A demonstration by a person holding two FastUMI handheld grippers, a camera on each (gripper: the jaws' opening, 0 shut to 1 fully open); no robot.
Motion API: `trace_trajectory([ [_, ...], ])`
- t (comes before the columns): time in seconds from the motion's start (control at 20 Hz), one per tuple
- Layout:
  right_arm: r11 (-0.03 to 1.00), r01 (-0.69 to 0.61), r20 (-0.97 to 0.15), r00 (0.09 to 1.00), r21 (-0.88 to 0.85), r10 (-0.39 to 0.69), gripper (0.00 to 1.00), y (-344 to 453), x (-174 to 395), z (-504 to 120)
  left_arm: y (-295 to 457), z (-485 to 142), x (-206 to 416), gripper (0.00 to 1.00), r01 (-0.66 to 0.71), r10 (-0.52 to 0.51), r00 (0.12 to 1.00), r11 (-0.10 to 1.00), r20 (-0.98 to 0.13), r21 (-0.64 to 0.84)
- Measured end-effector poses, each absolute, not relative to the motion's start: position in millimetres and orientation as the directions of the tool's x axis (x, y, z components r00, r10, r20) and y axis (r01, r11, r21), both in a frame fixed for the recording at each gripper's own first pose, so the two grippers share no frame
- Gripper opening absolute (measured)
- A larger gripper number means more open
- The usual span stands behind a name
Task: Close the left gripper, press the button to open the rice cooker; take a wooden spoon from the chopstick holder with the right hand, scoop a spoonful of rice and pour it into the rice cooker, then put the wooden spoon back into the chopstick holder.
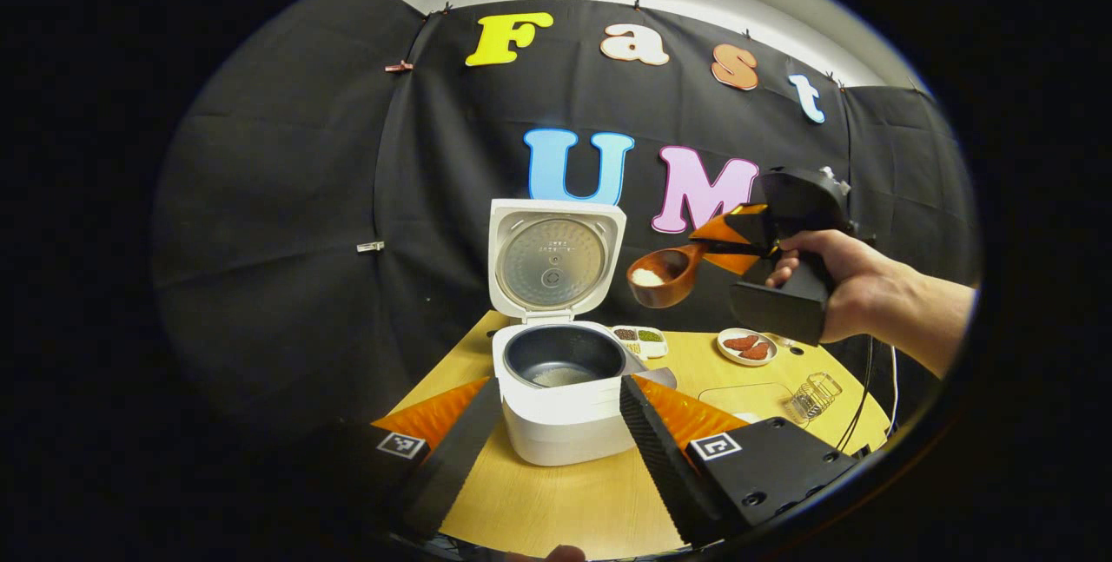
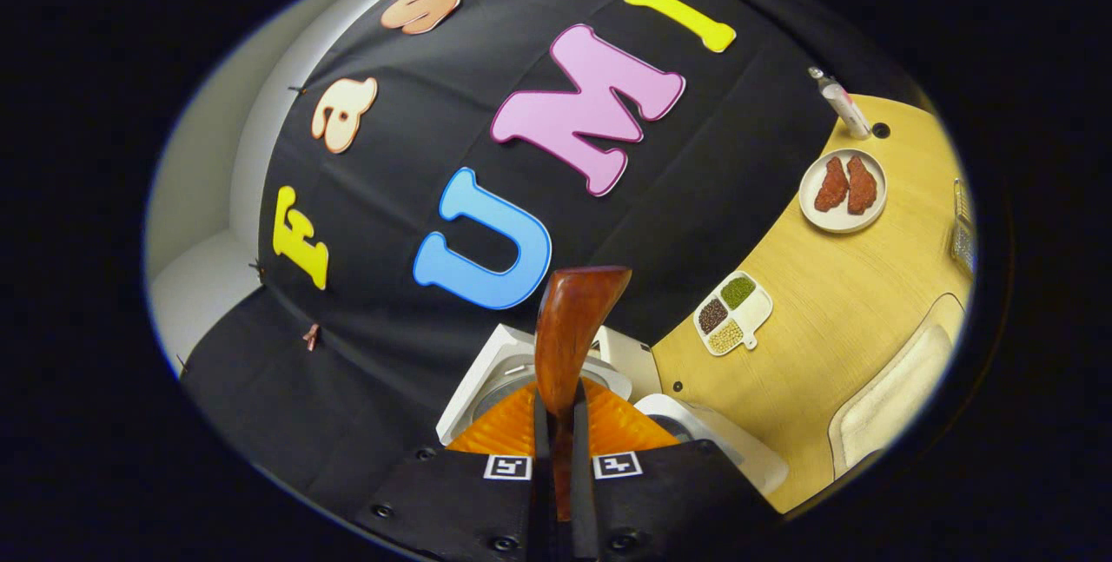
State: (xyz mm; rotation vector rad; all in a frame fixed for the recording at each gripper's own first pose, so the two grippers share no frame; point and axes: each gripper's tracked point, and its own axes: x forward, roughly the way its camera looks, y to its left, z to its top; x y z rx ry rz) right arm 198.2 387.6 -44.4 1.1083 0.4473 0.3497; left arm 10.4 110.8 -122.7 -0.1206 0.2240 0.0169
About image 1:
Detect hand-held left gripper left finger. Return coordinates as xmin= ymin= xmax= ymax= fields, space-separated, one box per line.
xmin=295 ymin=375 xmax=503 ymax=541

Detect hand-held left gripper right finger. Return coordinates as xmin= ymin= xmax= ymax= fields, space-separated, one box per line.
xmin=619 ymin=374 xmax=861 ymax=547

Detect small white rice heap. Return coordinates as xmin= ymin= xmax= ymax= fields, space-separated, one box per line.
xmin=532 ymin=365 xmax=592 ymax=387

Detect white divided grain dish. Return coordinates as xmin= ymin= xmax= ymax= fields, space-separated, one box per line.
xmin=611 ymin=325 xmax=669 ymax=360

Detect clear plastic box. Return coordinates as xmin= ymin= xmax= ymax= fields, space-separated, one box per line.
xmin=698 ymin=382 xmax=811 ymax=433

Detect black backdrop cloth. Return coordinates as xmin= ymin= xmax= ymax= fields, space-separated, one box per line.
xmin=152 ymin=0 xmax=983 ymax=424

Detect white round plate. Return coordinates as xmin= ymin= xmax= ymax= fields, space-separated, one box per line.
xmin=717 ymin=327 xmax=778 ymax=367

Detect white rice cooker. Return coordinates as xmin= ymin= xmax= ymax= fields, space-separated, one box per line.
xmin=487 ymin=198 xmax=661 ymax=467

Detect brown wooden spoon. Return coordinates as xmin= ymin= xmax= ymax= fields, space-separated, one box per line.
xmin=626 ymin=236 xmax=739 ymax=309

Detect metal wire chopstick holder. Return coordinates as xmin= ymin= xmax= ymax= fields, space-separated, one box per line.
xmin=786 ymin=373 xmax=843 ymax=421

